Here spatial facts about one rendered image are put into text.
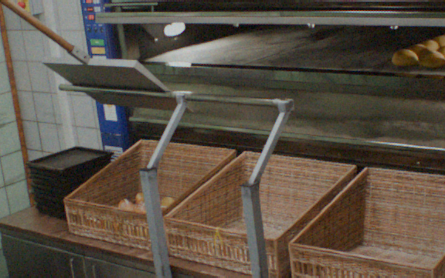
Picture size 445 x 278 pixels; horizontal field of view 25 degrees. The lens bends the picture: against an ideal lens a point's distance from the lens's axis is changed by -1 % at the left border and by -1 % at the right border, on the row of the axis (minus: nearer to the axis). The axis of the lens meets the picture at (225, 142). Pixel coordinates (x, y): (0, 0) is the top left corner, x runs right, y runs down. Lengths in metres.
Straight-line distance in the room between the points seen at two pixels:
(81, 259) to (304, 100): 1.11
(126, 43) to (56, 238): 0.89
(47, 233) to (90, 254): 0.27
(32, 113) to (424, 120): 2.25
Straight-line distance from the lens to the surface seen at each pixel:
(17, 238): 4.50
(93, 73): 3.93
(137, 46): 4.48
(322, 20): 3.48
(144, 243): 3.90
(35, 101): 5.05
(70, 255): 4.21
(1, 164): 5.17
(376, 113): 3.63
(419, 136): 3.52
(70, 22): 4.69
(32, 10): 4.80
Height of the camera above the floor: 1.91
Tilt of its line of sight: 14 degrees down
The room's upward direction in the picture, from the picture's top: 7 degrees counter-clockwise
